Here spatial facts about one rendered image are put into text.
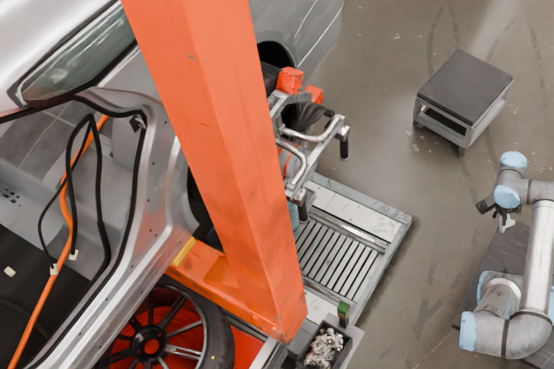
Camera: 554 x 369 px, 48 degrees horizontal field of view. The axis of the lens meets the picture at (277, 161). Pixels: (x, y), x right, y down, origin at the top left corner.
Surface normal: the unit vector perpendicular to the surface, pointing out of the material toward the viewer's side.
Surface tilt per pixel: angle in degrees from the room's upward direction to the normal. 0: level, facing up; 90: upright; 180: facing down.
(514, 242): 0
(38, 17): 34
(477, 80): 0
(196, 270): 0
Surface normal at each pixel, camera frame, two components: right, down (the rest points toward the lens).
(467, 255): -0.11, -0.55
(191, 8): 0.85, 0.39
